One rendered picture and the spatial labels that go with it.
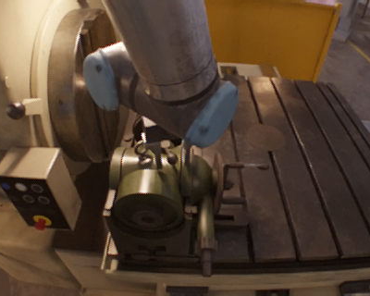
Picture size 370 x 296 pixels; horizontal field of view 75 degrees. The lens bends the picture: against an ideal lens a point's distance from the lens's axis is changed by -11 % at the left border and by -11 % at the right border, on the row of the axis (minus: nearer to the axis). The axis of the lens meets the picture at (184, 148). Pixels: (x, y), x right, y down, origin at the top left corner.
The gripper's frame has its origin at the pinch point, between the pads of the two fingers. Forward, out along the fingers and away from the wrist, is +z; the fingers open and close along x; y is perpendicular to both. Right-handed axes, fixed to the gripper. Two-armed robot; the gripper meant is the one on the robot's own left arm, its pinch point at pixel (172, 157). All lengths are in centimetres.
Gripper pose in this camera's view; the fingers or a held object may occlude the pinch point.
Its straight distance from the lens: 68.0
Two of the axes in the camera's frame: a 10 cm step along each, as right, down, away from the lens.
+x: -9.6, 1.7, -2.3
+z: -0.3, 7.3, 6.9
